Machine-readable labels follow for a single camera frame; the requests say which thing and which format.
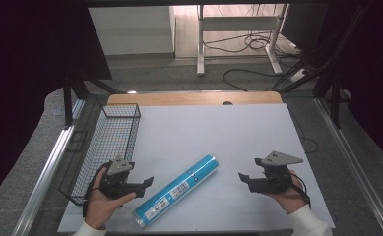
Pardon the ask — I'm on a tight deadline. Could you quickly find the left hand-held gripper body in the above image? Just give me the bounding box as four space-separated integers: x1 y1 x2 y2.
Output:
98 156 148 200

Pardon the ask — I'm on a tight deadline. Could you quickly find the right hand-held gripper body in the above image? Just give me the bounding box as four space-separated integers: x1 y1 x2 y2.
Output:
247 149 304 195

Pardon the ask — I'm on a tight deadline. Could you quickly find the person's right hand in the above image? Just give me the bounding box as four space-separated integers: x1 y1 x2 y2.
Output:
265 169 310 215

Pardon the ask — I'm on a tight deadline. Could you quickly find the person's left hand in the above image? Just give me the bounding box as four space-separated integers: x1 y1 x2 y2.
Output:
85 178 138 230

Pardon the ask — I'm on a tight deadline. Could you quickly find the blue cylindrical roll white label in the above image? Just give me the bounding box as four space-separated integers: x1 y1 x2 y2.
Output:
132 154 220 230

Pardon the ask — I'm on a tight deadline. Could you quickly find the white table sheet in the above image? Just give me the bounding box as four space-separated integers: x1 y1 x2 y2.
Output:
57 102 337 234

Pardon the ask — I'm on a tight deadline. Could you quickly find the black metal stand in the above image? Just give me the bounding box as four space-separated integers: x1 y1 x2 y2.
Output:
271 3 352 130
62 70 128 130

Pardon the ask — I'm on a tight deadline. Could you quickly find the wooden table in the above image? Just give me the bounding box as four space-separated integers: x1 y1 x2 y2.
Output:
106 90 285 107

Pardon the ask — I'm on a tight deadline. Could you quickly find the white power strip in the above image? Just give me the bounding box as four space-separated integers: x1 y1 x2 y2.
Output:
289 68 309 84

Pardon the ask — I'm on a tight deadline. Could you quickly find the white cabinet panel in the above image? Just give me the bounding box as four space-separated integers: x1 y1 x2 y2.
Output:
88 5 176 57

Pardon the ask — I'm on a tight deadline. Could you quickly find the black curtain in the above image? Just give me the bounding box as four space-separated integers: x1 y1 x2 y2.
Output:
0 0 113 211
279 0 383 163

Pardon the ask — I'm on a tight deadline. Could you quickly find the left hand-held gripper black cable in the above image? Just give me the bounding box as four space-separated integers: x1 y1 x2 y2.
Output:
81 161 112 218

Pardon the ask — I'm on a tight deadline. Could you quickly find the hand-held gripper black cable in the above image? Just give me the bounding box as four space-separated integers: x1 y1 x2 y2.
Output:
81 161 112 218
289 173 312 209

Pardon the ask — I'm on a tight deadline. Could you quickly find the black wire mesh basket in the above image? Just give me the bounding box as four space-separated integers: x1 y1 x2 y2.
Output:
58 102 142 207

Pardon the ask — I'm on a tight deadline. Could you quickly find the right hand-held gripper black cable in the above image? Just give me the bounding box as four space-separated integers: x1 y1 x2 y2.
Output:
289 173 312 209

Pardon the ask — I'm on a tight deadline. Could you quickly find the thin black cable beside table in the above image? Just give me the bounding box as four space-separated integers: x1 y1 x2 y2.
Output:
287 107 319 154

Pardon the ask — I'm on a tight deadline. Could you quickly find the aluminium rail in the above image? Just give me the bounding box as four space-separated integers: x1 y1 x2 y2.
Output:
11 97 86 236
314 97 383 236

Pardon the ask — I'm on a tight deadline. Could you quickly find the long black floor cable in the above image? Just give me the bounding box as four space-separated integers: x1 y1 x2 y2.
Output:
223 68 281 93

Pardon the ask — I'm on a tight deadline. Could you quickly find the tangle of black floor cables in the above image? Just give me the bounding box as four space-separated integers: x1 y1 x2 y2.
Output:
202 30 300 55

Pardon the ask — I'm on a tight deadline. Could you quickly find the white metal desk frame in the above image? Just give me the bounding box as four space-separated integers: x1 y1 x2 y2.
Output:
196 3 290 77

